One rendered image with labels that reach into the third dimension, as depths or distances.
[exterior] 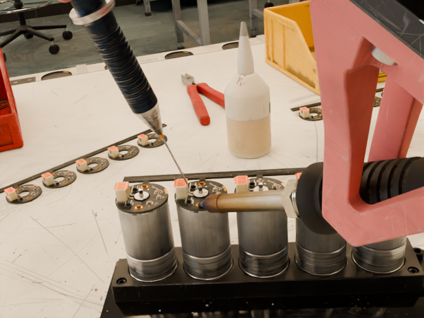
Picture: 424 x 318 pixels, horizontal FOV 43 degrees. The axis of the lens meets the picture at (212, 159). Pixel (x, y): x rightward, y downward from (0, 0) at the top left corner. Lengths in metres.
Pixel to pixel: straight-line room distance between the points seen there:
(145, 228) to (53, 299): 0.08
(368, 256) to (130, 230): 0.11
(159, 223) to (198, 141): 0.20
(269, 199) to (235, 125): 0.20
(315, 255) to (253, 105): 0.16
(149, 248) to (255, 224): 0.05
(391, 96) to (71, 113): 0.40
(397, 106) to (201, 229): 0.12
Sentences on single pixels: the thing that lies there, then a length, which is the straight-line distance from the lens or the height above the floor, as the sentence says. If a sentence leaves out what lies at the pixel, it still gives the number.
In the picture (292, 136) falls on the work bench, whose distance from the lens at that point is 0.44.
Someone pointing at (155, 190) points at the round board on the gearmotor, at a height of 0.81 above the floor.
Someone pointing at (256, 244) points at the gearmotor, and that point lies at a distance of 0.25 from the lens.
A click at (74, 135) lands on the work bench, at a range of 0.48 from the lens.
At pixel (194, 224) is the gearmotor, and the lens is 0.25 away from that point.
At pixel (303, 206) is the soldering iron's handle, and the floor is 0.85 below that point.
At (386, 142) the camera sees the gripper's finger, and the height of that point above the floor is 0.87.
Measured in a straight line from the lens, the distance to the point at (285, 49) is 0.56.
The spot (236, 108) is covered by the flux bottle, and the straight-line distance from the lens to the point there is 0.39.
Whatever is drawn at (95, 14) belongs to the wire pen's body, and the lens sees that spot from 0.19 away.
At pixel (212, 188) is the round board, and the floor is 0.81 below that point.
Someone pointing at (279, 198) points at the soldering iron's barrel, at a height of 0.84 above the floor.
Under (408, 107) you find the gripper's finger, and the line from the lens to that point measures 0.17.
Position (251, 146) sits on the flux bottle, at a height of 0.76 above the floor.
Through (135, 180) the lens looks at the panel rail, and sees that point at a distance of 0.27.
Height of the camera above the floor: 0.95
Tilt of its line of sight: 28 degrees down
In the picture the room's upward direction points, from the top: 5 degrees counter-clockwise
